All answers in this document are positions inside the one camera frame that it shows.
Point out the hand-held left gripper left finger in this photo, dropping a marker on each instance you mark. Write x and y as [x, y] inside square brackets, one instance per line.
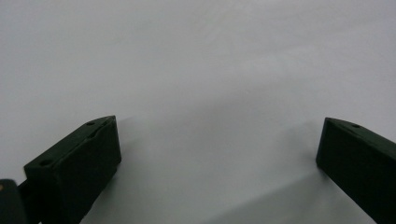
[74, 174]

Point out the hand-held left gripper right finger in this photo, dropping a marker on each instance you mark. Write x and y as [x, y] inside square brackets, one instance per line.
[358, 168]

